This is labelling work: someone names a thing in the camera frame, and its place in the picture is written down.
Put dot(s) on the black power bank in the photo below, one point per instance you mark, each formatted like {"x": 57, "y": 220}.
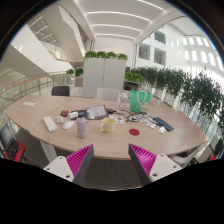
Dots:
{"x": 111, "y": 111}

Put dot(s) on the black office chair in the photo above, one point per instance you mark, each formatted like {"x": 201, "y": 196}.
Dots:
{"x": 60, "y": 90}

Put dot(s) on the ceiling light strips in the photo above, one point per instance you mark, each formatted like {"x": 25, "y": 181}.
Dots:
{"x": 116, "y": 14}

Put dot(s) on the flat round red coaster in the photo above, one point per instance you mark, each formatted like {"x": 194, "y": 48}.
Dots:
{"x": 134, "y": 132}

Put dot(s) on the small black red box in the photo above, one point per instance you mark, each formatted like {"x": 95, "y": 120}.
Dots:
{"x": 64, "y": 113}

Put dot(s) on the white computer mouse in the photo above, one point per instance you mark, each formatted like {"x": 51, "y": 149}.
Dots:
{"x": 68, "y": 125}

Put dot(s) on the clear plastic water bottle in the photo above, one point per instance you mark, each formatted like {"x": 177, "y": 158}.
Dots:
{"x": 123, "y": 102}

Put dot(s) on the white plastic packet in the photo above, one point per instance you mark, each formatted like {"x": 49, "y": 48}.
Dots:
{"x": 161, "y": 130}

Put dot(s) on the purple drink bottle black cap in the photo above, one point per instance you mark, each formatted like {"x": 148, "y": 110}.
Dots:
{"x": 81, "y": 127}

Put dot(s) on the tall white cabinet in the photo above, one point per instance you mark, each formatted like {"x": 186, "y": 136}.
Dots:
{"x": 104, "y": 76}

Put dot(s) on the white paper sheet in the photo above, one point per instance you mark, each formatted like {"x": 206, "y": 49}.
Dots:
{"x": 29, "y": 103}

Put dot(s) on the row of green leafy plants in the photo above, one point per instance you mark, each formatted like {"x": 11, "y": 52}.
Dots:
{"x": 106, "y": 55}

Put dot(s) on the brown-backed open booklet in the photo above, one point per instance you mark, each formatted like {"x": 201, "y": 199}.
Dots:
{"x": 96, "y": 112}

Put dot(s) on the cream yellow mug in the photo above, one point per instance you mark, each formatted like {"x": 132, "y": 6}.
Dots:
{"x": 108, "y": 125}

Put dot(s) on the white power strip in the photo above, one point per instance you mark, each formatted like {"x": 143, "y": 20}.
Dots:
{"x": 50, "y": 124}

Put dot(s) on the small green potted plant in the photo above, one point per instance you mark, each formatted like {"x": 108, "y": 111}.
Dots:
{"x": 70, "y": 72}
{"x": 79, "y": 73}

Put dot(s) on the colourful sticker sheet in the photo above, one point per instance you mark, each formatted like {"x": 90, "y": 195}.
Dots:
{"x": 117, "y": 119}

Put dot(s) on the dark blue keyboard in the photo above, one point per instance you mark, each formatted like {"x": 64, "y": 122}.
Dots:
{"x": 163, "y": 123}

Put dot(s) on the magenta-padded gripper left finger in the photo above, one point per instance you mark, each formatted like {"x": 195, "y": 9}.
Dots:
{"x": 59, "y": 166}

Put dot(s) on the white card stack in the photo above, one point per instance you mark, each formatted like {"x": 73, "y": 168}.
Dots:
{"x": 73, "y": 115}

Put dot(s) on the wooden-topped glass railing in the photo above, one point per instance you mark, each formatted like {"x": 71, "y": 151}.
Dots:
{"x": 30, "y": 81}

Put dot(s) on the red and black chair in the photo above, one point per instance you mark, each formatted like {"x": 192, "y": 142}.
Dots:
{"x": 12, "y": 148}

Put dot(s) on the white plastic chair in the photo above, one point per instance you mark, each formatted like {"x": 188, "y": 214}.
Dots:
{"x": 108, "y": 94}
{"x": 186, "y": 157}

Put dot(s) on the black tablet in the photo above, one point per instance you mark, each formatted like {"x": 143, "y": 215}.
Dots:
{"x": 82, "y": 112}

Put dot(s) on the small pale grey mouse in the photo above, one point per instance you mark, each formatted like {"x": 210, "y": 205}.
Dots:
{"x": 60, "y": 119}

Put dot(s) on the long green hedge planter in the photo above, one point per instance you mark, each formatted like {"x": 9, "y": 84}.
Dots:
{"x": 180, "y": 86}

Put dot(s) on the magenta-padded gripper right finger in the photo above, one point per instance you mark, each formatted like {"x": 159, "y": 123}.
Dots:
{"x": 163, "y": 165}

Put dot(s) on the green tote bag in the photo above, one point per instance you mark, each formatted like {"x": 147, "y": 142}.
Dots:
{"x": 140, "y": 101}

